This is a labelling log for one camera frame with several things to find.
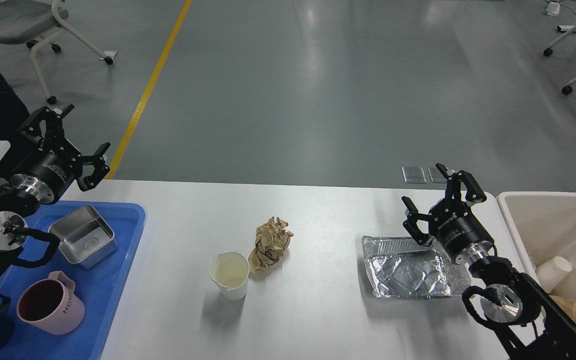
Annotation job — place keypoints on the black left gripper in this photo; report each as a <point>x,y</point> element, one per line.
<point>50,170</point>

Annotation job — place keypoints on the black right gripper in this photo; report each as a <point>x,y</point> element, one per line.
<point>451,221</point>

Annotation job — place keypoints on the aluminium foil tray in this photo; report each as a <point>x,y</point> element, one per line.
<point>399,268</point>

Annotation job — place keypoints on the stainless steel rectangular tin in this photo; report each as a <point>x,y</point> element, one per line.
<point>86,238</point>

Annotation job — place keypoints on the pink HOME mug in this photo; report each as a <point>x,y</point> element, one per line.
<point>51,305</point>

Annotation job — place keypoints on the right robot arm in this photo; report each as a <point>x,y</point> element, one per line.
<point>528,323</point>

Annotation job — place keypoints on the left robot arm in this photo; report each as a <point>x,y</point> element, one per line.
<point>21,245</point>

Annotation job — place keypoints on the right floor socket plate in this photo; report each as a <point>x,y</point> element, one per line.
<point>438,175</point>

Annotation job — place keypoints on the floor socket plate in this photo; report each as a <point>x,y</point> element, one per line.
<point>414,174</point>
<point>438,175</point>

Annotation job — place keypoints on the left floor socket plate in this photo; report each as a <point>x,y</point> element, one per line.
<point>414,174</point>

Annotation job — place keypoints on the grey office chair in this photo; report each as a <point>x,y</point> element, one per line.
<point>37,24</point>

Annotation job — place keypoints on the paper cup in bin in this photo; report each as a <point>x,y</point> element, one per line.
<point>552,272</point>

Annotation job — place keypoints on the white plastic bin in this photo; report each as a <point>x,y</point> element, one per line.
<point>542,225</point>

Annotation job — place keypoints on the blue plastic tray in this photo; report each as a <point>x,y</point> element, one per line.
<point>99,287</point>

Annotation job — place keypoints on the crumpled brown paper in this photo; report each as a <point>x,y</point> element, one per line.
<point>270,244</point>

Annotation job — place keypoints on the white paper cup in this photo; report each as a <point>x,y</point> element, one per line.
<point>230,272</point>

